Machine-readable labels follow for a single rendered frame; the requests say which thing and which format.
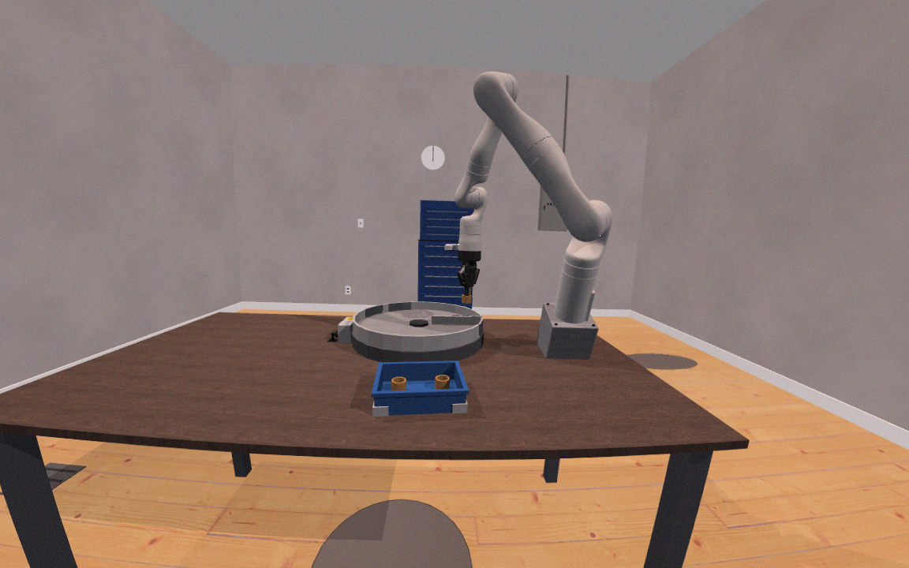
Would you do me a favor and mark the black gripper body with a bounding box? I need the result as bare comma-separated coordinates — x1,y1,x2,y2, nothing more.
458,250,481,278

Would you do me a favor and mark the blue crate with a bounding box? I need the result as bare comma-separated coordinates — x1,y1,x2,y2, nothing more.
372,361,469,417

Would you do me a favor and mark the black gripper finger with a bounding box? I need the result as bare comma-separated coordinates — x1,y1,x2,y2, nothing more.
471,266,480,297
457,265,473,296

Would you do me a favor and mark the grey round turntable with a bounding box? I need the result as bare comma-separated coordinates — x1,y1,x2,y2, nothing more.
328,301,484,362

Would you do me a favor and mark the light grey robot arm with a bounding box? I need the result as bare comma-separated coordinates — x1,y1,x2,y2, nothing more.
445,72,612,323

